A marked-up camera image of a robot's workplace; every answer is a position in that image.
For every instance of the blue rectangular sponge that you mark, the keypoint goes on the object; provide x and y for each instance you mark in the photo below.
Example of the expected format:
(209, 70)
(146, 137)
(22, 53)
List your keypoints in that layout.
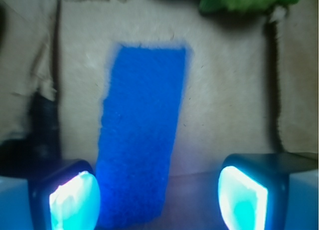
(138, 128)

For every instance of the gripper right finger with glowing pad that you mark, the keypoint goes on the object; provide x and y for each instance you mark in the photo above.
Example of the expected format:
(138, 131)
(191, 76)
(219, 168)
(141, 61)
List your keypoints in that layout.
(276, 191)

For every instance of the green plush toy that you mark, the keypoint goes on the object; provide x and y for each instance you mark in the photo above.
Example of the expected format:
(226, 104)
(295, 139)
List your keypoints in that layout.
(243, 6)

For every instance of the brown paper bag bin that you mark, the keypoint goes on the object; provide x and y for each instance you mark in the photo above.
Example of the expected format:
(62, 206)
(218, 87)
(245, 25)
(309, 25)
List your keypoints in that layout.
(243, 90)

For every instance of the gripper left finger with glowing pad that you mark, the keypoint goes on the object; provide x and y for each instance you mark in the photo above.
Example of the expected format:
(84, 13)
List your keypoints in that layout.
(48, 195)

